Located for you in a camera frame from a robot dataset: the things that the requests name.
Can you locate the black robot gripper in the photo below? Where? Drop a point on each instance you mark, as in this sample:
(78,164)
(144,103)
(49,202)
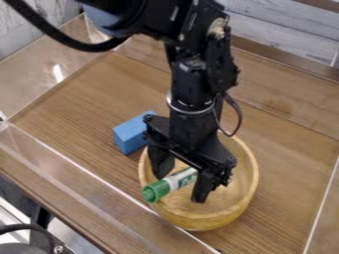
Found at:
(188,136)

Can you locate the black metal stand base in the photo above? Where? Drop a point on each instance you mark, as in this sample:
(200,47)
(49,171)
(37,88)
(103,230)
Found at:
(45,244)

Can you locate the green white marker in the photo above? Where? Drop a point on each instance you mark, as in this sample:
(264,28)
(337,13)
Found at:
(158,189)

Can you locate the brown wooden bowl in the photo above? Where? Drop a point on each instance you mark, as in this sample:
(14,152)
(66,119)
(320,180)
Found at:
(226,203)

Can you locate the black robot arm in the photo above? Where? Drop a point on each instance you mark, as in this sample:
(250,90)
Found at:
(194,30)

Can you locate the blue foam block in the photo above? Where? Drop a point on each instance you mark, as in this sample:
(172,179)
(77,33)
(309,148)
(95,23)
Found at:
(129,134)

